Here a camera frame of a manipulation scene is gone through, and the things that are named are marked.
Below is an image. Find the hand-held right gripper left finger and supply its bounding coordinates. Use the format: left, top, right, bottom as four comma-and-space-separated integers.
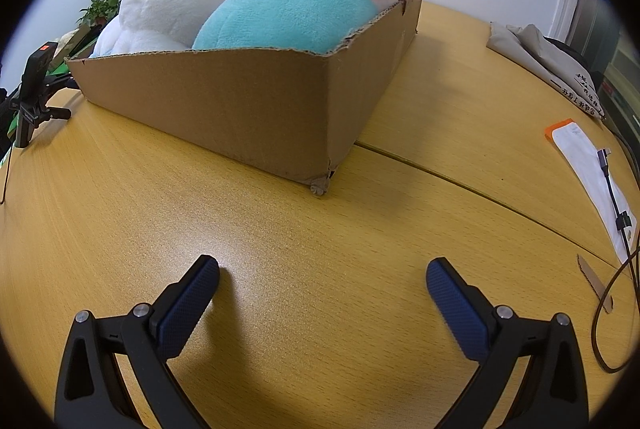
52, 254, 221, 429

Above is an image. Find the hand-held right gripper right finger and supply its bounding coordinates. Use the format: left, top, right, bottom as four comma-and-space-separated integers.
425, 257, 591, 429

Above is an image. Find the black usb cable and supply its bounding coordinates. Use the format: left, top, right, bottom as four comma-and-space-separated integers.
590, 148, 640, 372

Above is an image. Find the dark shelf unit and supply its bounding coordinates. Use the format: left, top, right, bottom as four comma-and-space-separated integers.
575, 0, 640, 145

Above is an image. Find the cardboard scrap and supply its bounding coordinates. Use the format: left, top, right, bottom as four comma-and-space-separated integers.
576, 254, 616, 314

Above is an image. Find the brown cardboard box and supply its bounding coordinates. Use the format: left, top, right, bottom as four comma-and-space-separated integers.
65, 0, 422, 197

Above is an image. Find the grey cloth bag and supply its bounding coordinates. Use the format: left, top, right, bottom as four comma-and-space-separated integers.
487, 22, 608, 122

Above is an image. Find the black tripod with camera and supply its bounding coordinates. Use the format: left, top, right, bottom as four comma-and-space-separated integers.
0, 42, 73, 150

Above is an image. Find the white and orange packet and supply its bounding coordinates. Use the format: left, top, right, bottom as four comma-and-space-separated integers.
544, 118, 640, 265

